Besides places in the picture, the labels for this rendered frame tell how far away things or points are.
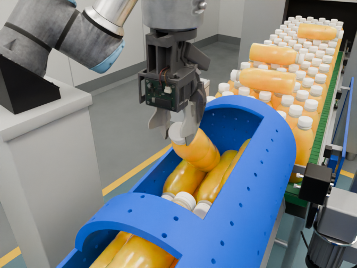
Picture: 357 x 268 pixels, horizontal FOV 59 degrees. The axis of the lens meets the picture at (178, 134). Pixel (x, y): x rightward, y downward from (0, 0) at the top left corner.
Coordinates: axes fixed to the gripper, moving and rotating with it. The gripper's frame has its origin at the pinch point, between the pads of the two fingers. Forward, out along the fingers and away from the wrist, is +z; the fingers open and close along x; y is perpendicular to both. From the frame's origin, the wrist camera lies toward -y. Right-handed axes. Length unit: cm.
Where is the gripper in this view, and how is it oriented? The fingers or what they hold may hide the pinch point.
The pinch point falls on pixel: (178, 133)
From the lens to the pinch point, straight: 59.0
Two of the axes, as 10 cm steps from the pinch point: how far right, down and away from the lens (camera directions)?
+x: 8.9, 2.5, -3.9
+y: -4.6, 4.6, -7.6
